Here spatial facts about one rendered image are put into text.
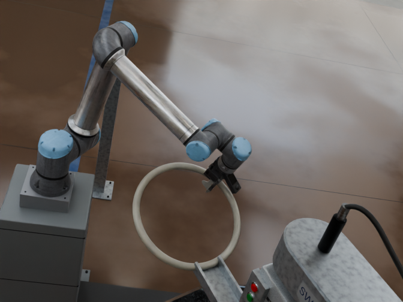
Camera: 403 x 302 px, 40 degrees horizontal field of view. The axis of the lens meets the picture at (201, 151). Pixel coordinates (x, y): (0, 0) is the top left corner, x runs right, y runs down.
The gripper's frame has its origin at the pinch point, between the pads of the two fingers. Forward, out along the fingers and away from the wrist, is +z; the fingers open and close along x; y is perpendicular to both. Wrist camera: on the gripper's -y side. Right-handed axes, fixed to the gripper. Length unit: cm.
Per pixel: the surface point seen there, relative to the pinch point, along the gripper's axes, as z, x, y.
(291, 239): -77, 48, -28
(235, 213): -8.0, 6.7, -15.4
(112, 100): 75, -50, 85
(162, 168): -8.5, 16.3, 21.1
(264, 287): -61, 56, -33
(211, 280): -7.9, 38.5, -25.6
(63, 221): 36, 46, 40
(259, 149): 157, -177, -5
